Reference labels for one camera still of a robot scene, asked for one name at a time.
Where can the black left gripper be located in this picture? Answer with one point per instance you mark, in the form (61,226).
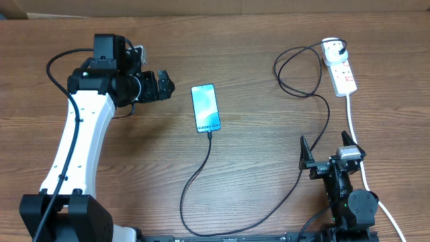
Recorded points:
(150,91)

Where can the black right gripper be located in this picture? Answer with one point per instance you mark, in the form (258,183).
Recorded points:
(319,169)

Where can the blue Galaxy smartphone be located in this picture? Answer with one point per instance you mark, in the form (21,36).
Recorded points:
(205,108)

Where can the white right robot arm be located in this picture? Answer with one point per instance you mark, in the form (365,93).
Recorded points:
(353,210)

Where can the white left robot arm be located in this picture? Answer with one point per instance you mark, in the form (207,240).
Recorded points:
(66,207)

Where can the white charger plug adapter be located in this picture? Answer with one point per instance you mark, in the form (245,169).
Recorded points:
(334,51)

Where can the white power strip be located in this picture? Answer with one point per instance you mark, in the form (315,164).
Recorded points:
(342,79)

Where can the cardboard panel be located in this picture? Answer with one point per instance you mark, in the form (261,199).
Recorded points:
(21,9)

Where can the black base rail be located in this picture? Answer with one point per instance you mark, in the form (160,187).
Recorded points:
(287,237)

